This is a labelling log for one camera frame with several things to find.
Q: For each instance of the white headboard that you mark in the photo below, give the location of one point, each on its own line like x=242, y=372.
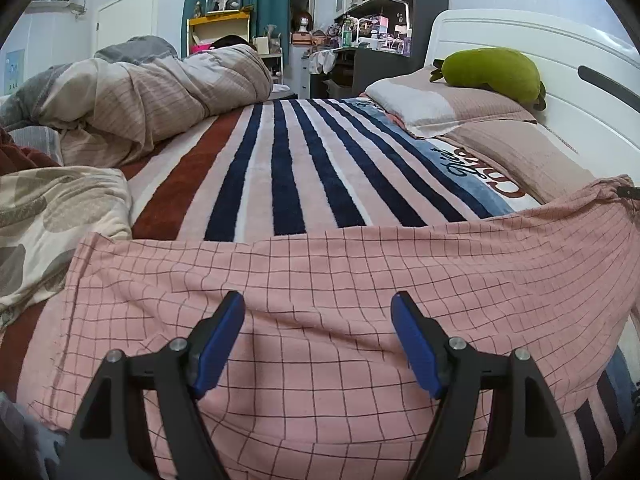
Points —
x=575, y=45

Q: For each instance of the leaf print cloth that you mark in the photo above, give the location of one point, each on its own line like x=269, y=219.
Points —
x=50, y=220

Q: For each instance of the yellow shelf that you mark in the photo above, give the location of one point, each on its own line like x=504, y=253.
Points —
x=220, y=19

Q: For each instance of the grey cloth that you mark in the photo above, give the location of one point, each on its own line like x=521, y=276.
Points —
x=135, y=49

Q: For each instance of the mannequin head with wig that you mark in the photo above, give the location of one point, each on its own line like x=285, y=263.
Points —
x=302, y=22

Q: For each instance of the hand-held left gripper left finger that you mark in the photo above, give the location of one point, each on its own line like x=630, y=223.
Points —
x=220, y=345

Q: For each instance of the blue wall poster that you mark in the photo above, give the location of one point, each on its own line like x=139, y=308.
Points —
x=15, y=67

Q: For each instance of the green plush toy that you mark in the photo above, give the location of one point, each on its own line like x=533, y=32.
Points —
x=490, y=70

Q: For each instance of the white door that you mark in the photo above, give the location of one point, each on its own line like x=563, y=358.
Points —
x=127, y=20

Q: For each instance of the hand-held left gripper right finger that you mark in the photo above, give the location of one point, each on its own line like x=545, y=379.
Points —
x=417, y=345

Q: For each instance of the pink and white pillow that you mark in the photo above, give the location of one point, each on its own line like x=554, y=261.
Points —
x=440, y=105

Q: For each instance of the white drawer cabinet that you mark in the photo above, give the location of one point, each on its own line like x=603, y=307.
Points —
x=312, y=77

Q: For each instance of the dark desk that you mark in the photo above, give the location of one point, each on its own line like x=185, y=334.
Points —
x=385, y=62

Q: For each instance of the striped blanket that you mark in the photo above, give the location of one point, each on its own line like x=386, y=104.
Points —
x=300, y=170

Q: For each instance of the pink checked pants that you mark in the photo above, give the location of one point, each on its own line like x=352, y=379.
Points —
x=320, y=280

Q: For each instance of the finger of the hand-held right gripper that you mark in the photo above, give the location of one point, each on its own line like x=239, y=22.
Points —
x=626, y=193

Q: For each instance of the beige plaid duvet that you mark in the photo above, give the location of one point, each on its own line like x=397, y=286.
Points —
x=150, y=90

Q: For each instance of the white pink star blanket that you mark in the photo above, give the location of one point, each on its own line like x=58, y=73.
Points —
x=520, y=155

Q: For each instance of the white air conditioner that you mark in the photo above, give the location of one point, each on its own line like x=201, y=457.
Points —
x=52, y=4

